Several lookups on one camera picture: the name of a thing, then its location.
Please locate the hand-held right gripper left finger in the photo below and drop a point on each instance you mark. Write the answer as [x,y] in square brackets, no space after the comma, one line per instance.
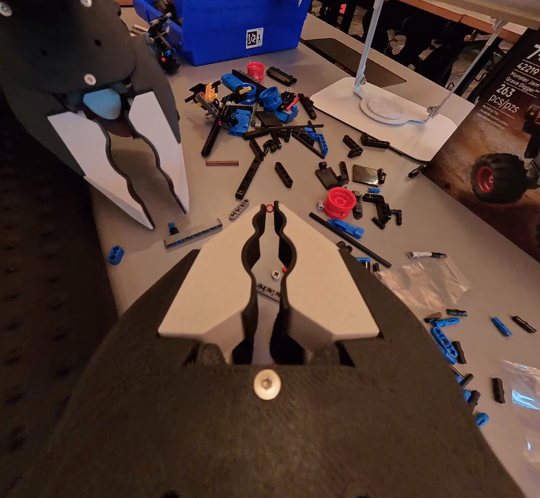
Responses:
[206,291]

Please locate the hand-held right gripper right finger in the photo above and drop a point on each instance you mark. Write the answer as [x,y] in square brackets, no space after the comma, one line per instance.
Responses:
[333,291]

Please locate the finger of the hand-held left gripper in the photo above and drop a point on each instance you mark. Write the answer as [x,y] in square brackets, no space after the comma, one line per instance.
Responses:
[164,135]
[93,156]

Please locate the dark grey seven-hole beam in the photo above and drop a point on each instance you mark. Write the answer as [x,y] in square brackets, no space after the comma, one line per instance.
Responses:
[194,234]

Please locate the blue connector pin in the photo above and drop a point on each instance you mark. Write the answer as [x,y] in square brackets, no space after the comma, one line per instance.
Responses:
[173,227]

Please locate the white desk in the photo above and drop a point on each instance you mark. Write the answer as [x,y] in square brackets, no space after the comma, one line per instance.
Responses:
[443,219]

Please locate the black T-shaped beam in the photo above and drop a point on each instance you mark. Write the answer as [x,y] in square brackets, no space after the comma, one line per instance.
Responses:
[344,247]

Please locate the long black axle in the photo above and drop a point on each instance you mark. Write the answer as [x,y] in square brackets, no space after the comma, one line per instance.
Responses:
[350,239]

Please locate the short grey thin liftarm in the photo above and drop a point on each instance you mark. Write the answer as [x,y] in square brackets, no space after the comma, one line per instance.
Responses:
[270,291]

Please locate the brown axle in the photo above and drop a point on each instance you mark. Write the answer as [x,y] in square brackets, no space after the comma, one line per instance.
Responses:
[222,163]

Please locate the blue fender panel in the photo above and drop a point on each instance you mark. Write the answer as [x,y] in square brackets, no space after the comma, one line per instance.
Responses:
[230,81]
[240,120]

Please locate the long grey thin liftarm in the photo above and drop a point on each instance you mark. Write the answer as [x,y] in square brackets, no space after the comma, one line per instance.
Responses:
[239,209]

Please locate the partly built toy model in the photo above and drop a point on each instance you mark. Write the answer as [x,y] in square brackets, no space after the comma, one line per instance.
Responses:
[162,46]

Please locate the clear plastic bag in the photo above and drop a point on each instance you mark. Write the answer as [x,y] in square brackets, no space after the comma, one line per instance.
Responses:
[422,285]
[521,392]

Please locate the red wheel hub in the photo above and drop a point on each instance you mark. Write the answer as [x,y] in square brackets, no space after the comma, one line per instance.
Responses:
[339,202]
[255,70]

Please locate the blue wheel hub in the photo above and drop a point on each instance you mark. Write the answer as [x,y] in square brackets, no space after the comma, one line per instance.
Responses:
[246,93]
[270,98]

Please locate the blue two-hole beam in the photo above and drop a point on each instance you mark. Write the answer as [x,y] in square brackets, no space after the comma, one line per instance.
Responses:
[114,254]

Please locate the white pin with black tip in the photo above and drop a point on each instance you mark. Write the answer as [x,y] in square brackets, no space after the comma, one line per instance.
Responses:
[426,254]

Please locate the black rubber tyre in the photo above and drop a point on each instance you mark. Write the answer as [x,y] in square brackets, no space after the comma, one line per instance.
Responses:
[163,6]

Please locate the black flat panel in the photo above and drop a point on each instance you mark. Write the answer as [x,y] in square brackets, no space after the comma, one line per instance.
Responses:
[329,176]

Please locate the black curved panel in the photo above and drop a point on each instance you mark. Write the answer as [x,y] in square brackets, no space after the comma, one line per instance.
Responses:
[365,175]

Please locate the black four-hole beam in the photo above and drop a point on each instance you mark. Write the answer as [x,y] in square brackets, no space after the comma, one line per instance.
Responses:
[344,171]

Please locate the pile of small building pieces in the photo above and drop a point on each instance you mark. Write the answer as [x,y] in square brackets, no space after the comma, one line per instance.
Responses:
[447,342]

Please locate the large blue curved panel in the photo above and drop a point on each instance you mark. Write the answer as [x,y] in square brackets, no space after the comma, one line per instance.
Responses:
[289,115]

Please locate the red thin axle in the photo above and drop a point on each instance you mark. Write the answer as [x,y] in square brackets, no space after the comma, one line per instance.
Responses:
[292,103]

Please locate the blue tagged storage bin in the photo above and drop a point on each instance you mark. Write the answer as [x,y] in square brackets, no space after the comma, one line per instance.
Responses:
[236,21]

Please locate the black beam with connector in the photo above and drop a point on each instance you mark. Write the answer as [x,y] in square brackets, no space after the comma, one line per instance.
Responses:
[307,105]

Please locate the black angled beam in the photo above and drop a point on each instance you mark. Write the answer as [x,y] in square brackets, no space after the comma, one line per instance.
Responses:
[352,146]

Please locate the blue angled beam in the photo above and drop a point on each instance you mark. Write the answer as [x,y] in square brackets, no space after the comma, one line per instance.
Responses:
[318,139]

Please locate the black L-shaped beam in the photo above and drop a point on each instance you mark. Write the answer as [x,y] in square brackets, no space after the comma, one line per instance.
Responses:
[374,140]

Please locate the white book stand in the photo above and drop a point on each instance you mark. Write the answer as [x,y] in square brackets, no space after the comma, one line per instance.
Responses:
[379,127]

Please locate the black toy set box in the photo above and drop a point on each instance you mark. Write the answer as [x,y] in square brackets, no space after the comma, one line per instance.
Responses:
[485,148]

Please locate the black frame piece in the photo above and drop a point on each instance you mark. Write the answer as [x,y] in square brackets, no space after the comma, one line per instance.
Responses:
[382,209]

